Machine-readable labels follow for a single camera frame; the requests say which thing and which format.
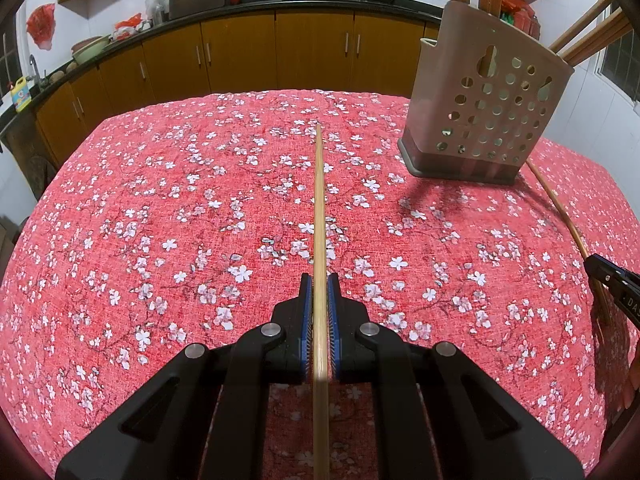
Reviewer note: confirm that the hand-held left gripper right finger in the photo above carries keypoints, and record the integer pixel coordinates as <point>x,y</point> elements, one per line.
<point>334,340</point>

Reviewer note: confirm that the hanging red plastic bag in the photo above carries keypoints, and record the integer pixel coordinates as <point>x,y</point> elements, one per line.
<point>40,25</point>

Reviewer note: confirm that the chopsticks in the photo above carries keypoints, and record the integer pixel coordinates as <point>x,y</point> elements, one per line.
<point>582,22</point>

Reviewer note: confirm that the red floral tablecloth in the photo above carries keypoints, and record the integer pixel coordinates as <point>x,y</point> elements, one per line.
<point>150,235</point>

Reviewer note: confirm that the wooden lower kitchen cabinets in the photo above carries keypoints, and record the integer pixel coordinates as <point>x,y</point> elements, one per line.
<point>240,55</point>

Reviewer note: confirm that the clear plastic bag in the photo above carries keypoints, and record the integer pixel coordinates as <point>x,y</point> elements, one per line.
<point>157,7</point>

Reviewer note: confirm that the beige perforated chopstick holder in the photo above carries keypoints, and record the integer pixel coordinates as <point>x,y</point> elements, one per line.
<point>465,35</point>

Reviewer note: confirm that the black kitchen countertop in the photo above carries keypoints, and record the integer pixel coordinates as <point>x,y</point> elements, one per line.
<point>280,4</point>

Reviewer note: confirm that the yellow detergent bottle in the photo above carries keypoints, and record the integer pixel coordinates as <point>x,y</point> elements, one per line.
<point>21,97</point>

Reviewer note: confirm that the window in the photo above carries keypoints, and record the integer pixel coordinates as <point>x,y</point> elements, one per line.
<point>622,75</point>

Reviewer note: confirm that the red and white plastic bag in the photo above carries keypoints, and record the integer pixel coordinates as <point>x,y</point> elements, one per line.
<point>127,27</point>

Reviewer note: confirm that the metal faucet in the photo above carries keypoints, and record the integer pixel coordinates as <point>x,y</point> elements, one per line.
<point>35,67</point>

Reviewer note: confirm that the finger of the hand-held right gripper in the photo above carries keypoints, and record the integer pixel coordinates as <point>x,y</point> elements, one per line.
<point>617,285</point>

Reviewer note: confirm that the red packages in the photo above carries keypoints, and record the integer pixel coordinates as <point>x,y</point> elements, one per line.
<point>522,15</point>

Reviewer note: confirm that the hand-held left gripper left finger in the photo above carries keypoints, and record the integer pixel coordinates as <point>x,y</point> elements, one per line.
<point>306,320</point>

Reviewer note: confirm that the person's right hand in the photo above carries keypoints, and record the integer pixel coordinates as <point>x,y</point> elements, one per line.
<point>633,385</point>

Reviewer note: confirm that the green basin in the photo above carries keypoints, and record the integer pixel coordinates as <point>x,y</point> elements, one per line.
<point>90,50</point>

